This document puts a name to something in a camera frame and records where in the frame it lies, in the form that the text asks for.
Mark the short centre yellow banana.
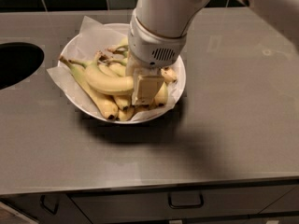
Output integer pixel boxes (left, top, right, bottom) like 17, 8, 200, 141
68, 59, 131, 110

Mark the upper right yellow banana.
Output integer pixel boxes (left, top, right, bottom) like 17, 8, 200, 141
107, 37, 128, 56

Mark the large middle right banana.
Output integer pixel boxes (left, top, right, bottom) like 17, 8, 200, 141
103, 56, 169, 108

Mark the grey cabinet door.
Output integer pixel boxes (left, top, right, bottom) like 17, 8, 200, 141
1, 194, 91, 224
263, 188, 299, 214

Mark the long left yellow banana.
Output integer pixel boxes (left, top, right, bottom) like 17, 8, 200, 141
59, 55, 119, 120

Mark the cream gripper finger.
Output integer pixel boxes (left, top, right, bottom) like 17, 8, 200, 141
126, 52, 143, 76
132, 68, 164, 105

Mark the white paper liner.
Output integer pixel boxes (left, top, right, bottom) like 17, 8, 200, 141
46, 15, 184, 122

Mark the curved yellow banana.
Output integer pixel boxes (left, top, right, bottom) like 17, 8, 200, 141
84, 51, 134, 95

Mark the grey right cabinet door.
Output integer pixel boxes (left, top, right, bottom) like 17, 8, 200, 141
263, 188, 299, 214

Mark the black left door handle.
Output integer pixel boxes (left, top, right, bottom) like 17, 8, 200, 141
39, 194, 60, 216

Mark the white round bowl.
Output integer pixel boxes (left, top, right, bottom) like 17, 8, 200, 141
57, 22, 187, 125

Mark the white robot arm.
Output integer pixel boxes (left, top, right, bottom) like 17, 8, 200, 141
126, 0, 299, 105

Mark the dark round sink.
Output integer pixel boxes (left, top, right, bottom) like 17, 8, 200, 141
0, 42, 44, 90

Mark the grey left cabinet door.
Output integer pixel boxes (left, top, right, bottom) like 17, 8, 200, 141
1, 194, 91, 224

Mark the small bottom yellow banana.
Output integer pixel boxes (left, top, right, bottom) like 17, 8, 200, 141
117, 106, 135, 121

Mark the grey centre drawer front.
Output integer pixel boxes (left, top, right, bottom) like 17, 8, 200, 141
71, 185, 298, 224

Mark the black centre drawer handle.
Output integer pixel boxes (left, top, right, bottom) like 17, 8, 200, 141
167, 191, 205, 209

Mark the centre lower yellow banana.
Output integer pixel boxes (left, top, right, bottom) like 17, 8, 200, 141
107, 62, 157, 110

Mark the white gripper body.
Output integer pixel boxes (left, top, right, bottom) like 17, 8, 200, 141
128, 10, 186, 68

